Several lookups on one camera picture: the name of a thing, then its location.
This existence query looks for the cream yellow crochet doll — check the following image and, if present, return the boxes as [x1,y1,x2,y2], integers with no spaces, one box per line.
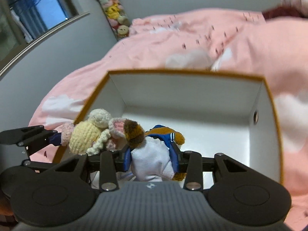
[61,109,126,156]

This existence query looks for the window with metal frame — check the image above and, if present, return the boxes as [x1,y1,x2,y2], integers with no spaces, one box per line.
[1,0,89,77]

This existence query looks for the orange cardboard box white inside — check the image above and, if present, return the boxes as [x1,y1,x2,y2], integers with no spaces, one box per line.
[75,70,284,183]

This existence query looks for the brown bear plush blue outfit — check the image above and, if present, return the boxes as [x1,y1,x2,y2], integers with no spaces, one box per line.
[124,119,186,182]

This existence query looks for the hanging plush toy organizer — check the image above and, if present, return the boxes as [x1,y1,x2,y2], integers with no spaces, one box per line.
[96,0,131,41]

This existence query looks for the dark red pillow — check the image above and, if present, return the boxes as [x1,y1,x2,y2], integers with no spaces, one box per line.
[262,6,305,20]

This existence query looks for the pink cloud-print duvet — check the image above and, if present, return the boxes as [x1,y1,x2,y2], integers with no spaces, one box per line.
[30,9,307,230]

